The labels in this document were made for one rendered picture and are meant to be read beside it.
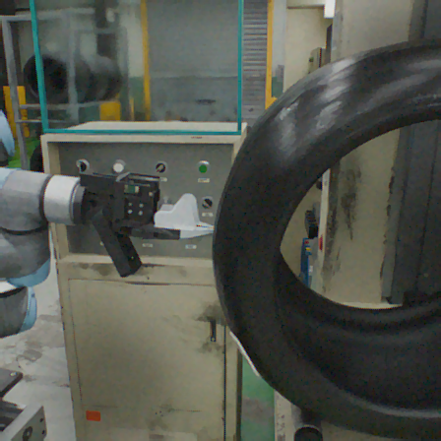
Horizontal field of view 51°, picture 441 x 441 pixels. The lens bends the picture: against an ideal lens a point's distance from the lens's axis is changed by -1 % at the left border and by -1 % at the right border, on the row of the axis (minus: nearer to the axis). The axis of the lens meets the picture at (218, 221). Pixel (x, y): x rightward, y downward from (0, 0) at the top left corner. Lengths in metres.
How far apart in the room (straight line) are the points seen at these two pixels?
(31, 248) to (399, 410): 0.60
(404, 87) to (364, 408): 0.43
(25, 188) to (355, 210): 0.63
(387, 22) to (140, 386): 1.23
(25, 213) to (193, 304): 0.75
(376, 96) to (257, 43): 9.57
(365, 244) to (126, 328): 0.79
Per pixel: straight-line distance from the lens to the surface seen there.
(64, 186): 0.73
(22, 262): 0.80
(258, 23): 10.15
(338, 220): 1.00
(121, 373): 1.58
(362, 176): 0.98
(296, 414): 0.80
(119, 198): 0.70
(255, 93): 10.11
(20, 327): 1.21
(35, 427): 1.26
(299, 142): 0.56
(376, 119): 0.57
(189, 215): 0.69
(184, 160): 1.31
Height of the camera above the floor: 1.42
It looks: 18 degrees down
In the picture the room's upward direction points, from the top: straight up
